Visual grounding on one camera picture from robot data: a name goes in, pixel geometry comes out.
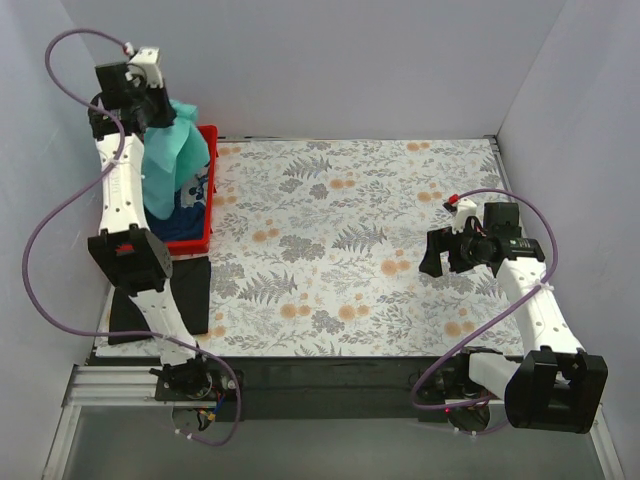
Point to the red plastic bin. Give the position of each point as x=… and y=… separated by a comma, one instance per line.
x=207, y=200

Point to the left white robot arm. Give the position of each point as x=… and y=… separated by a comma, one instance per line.
x=136, y=262

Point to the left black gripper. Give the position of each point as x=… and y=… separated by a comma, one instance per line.
x=157, y=114

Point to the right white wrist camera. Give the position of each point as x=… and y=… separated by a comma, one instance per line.
x=461, y=209

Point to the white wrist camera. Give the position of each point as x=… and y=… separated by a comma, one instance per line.
x=461, y=209
x=146, y=61

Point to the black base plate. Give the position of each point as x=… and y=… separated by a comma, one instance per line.
x=319, y=388

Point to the mint green t-shirt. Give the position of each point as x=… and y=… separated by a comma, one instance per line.
x=172, y=156

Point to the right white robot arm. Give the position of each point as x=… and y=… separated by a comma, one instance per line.
x=557, y=386

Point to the navy blue printed t-shirt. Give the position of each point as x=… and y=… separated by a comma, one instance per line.
x=187, y=221

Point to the floral patterned table mat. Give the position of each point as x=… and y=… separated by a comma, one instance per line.
x=315, y=248

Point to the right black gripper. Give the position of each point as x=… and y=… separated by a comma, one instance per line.
x=451, y=251

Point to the aluminium mounting rail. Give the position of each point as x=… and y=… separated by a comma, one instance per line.
x=110, y=386

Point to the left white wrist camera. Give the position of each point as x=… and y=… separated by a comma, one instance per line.
x=146, y=61

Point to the folded black t-shirt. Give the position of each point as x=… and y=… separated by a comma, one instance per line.
x=190, y=286

